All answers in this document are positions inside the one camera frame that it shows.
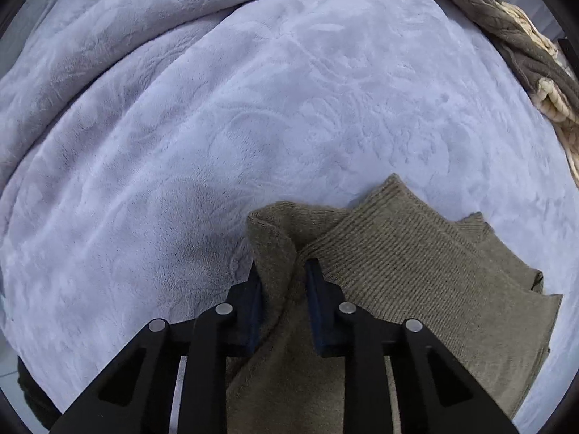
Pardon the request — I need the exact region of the lavender plush bed blanket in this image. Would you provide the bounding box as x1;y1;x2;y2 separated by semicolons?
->
1;0;578;433

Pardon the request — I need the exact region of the olive green knit sweater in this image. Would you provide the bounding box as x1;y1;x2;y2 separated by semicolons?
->
227;175;561;433

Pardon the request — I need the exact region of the brown and cream striped garment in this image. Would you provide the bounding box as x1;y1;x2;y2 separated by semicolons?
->
451;0;578;180

